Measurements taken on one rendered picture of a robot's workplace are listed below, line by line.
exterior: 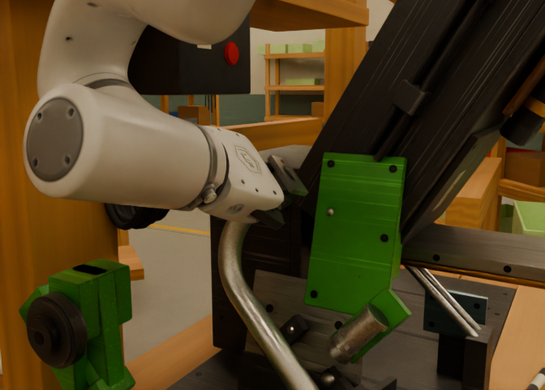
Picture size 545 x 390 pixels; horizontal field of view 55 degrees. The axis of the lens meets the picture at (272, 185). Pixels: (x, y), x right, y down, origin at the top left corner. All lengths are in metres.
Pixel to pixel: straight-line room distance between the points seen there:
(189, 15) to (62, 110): 0.12
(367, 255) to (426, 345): 0.37
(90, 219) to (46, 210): 0.07
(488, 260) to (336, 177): 0.24
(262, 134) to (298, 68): 9.31
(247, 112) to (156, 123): 10.64
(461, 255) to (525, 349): 0.34
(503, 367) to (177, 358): 0.56
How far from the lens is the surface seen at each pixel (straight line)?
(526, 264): 0.77
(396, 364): 0.96
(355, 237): 0.69
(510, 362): 1.02
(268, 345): 0.64
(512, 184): 3.91
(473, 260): 0.78
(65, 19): 0.44
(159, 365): 0.99
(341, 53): 1.52
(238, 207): 0.53
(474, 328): 0.86
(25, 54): 0.69
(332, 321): 0.73
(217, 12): 0.34
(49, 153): 0.40
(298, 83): 9.94
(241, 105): 11.13
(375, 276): 0.69
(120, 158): 0.39
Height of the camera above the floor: 1.36
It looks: 10 degrees down
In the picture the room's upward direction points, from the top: straight up
